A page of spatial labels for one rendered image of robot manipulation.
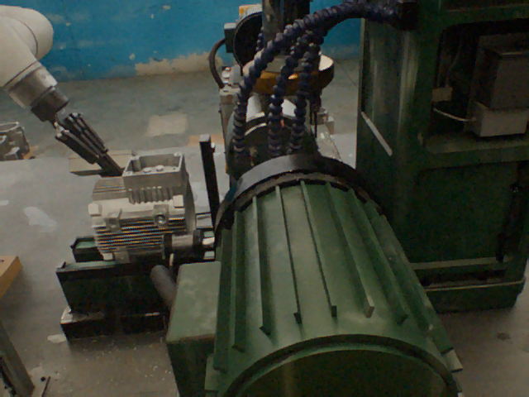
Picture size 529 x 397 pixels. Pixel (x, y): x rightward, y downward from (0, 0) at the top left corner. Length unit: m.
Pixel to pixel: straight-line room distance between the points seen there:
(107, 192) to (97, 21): 5.77
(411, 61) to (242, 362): 0.61
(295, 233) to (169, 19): 6.24
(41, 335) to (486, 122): 1.04
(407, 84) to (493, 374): 0.58
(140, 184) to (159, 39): 5.66
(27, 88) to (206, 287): 0.76
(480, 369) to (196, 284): 0.75
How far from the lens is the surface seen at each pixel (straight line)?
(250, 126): 1.20
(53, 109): 1.06
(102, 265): 1.12
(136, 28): 6.64
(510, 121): 0.92
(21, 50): 1.06
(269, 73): 0.88
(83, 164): 1.32
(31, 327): 1.23
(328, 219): 0.37
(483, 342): 1.08
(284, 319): 0.29
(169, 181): 0.98
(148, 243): 1.02
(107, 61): 6.83
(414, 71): 0.80
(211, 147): 0.83
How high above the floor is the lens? 1.55
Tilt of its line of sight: 31 degrees down
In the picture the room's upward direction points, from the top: 5 degrees counter-clockwise
